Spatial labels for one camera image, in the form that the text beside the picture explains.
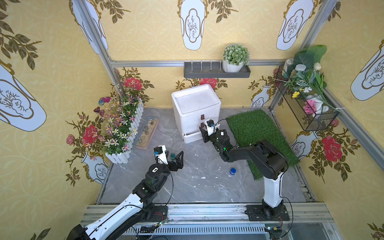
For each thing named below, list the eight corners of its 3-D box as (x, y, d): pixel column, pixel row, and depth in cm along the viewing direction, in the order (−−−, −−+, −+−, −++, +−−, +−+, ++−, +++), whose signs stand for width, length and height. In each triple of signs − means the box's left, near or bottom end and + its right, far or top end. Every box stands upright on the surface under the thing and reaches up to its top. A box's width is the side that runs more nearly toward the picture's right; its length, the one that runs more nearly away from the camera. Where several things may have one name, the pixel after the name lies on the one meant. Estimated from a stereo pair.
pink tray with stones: (134, 148, 100) (133, 145, 97) (148, 119, 117) (147, 116, 114) (147, 150, 99) (146, 147, 97) (159, 120, 116) (158, 117, 113)
